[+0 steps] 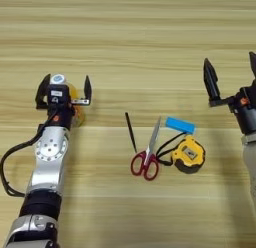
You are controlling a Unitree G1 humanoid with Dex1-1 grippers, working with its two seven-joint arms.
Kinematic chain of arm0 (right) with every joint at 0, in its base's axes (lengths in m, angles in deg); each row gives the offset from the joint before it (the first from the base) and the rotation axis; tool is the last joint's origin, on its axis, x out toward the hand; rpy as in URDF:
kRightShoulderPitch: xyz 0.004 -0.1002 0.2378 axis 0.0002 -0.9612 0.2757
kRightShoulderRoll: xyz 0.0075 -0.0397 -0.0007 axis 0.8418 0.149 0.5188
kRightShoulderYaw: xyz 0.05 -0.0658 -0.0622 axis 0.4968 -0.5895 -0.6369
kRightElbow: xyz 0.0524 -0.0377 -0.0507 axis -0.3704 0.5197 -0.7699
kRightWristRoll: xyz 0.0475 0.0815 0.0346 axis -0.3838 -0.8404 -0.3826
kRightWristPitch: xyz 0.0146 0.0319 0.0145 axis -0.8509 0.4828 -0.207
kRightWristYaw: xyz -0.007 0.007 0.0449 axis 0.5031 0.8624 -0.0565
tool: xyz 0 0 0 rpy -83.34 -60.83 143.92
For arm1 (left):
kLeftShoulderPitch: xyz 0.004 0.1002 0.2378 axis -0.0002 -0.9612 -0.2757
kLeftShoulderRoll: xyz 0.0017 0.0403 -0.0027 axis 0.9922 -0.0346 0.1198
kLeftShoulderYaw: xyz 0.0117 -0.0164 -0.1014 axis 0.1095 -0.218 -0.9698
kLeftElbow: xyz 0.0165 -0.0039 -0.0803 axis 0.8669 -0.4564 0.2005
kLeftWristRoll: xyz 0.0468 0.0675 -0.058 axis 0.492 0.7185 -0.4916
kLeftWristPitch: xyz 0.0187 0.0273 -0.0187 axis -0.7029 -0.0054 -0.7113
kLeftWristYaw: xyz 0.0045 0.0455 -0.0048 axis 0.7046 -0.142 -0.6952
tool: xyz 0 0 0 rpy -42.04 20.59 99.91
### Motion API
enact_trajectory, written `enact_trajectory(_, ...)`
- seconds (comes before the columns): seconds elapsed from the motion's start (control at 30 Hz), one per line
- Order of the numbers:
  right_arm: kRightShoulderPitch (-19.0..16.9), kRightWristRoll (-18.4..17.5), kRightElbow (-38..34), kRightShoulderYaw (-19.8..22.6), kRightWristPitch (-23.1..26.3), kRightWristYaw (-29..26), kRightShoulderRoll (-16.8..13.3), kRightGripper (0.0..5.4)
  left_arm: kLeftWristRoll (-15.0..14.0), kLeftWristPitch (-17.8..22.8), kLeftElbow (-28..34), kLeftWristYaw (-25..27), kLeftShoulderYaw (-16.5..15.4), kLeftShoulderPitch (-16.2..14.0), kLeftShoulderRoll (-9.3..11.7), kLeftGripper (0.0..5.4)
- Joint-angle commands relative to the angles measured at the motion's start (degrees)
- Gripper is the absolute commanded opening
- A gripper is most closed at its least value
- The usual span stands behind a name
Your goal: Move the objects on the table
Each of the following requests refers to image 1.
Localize blue eraser block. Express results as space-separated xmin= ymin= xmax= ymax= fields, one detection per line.
xmin=165 ymin=116 xmax=197 ymax=135

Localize red handled scissors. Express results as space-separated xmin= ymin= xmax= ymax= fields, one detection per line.
xmin=130 ymin=116 xmax=162 ymax=182

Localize black pen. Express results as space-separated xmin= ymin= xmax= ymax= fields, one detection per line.
xmin=124 ymin=111 xmax=138 ymax=154

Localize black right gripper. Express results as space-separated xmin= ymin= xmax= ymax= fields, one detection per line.
xmin=203 ymin=51 xmax=256 ymax=136

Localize left gripper small black box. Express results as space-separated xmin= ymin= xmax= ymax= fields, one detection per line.
xmin=46 ymin=84 xmax=71 ymax=108

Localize yellow black tape measure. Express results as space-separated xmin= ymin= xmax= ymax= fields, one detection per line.
xmin=155 ymin=131 xmax=207 ymax=175

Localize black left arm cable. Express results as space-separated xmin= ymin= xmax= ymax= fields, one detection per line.
xmin=0 ymin=110 xmax=59 ymax=197

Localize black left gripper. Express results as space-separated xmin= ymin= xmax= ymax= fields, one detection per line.
xmin=35 ymin=73 xmax=93 ymax=130

